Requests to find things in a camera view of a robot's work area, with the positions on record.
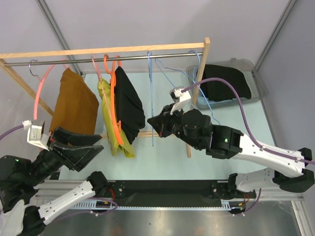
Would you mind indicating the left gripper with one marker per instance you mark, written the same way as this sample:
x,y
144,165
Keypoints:
x,y
80,154

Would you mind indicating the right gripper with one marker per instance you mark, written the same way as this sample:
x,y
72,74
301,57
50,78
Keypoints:
x,y
160,123

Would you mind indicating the light blue trousers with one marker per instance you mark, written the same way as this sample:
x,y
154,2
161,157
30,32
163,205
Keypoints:
x,y
203,102

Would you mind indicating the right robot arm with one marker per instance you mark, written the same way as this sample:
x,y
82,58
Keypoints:
x,y
283,168

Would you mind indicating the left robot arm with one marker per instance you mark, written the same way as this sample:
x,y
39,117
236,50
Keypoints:
x,y
19,178

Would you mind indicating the black trousers on orange hanger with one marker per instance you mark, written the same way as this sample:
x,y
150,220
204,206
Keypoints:
x,y
129,108

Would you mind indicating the brown trousers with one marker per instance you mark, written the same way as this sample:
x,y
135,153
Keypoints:
x,y
76,106

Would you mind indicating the orange plastic hanger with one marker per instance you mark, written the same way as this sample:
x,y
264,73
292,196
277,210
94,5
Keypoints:
x,y
116,123

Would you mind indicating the yellow trousers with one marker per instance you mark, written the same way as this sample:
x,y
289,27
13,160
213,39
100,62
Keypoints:
x,y
126,148

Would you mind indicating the pink plastic hanger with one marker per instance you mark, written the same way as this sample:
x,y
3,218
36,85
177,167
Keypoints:
x,y
41,84

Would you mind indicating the clear plastic bin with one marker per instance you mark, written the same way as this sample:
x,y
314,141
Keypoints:
x,y
241,74

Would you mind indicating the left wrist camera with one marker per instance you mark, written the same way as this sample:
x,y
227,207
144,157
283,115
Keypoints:
x,y
35,133

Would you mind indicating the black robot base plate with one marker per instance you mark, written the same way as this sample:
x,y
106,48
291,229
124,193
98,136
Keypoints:
x,y
150,190

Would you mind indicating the metal clothes rail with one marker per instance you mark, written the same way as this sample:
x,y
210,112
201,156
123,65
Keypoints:
x,y
54,62

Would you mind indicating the wooden clothes rack frame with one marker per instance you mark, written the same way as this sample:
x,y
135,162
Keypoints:
x,y
18,79

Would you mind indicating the pink wire hanger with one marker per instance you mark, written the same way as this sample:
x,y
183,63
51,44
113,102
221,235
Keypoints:
x,y
100,79

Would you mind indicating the white cable duct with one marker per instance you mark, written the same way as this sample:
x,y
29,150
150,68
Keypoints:
x,y
158,204

